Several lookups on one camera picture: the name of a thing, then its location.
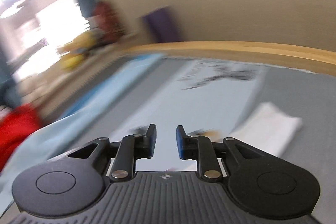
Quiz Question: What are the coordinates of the white garment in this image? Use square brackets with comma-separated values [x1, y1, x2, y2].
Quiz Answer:
[230, 102, 303, 157]

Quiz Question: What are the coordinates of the light blue blanket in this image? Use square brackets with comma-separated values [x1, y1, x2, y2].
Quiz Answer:
[1, 54, 163, 213]

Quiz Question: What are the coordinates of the yellow toy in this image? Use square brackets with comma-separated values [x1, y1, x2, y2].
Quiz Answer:
[57, 31, 98, 71]

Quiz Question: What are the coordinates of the dark red object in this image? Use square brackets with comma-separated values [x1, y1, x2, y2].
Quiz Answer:
[93, 0, 126, 44]

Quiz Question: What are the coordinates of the red garment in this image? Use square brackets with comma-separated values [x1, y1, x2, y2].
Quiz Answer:
[0, 104, 42, 170]

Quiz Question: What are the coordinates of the purple object by wall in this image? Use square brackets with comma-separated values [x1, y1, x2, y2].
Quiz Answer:
[141, 6, 183, 43]

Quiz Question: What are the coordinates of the wooden bed frame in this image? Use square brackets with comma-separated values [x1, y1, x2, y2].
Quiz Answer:
[122, 41, 335, 76]

